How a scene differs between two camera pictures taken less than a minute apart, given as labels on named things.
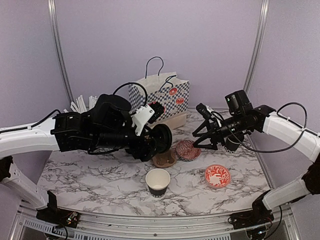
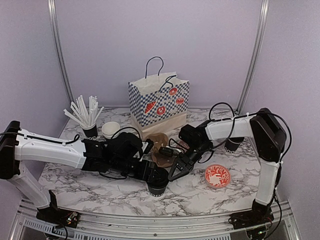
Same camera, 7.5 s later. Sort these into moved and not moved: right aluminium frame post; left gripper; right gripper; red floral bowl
Moved: left gripper; right gripper
Not moved: red floral bowl; right aluminium frame post
